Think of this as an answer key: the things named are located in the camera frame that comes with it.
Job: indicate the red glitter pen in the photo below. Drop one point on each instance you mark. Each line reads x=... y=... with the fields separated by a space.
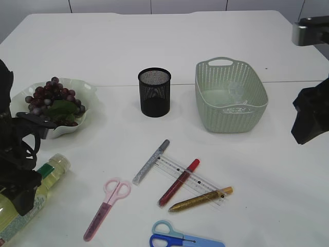
x=178 y=183

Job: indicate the yellow oil bottle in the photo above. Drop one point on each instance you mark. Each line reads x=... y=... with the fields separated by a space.
x=11 y=221

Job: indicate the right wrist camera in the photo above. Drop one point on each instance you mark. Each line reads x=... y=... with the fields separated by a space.
x=310 y=31

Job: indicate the clear plastic ruler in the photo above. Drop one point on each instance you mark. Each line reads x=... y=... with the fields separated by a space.
x=197 y=184

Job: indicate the purple artificial grape bunch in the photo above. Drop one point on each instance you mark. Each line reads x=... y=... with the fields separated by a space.
x=55 y=102

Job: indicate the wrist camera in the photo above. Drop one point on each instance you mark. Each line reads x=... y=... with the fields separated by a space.
x=310 y=31
x=36 y=123

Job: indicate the green wavy glass plate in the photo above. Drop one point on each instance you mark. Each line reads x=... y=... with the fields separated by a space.
x=84 y=91

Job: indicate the silver glitter pen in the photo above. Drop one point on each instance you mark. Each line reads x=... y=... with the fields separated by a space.
x=150 y=162

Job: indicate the green plastic basket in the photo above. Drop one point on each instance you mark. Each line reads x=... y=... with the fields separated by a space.
x=210 y=83

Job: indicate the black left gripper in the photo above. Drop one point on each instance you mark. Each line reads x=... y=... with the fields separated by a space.
x=20 y=142

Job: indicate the pink scissors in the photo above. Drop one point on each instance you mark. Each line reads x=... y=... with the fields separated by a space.
x=114 y=189

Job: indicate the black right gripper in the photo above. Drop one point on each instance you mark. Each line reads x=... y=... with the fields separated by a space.
x=312 y=113

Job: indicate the black mesh pen holder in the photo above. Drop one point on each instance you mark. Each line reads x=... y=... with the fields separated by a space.
x=154 y=91

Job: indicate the gold glitter pen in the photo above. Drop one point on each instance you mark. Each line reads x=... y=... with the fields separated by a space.
x=202 y=199

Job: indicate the blue scissors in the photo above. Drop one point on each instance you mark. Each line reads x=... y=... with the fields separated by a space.
x=174 y=238

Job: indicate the clear plastic sheet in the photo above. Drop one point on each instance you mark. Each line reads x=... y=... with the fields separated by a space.
x=233 y=102

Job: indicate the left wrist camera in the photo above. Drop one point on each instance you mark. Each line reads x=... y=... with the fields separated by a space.
x=36 y=123

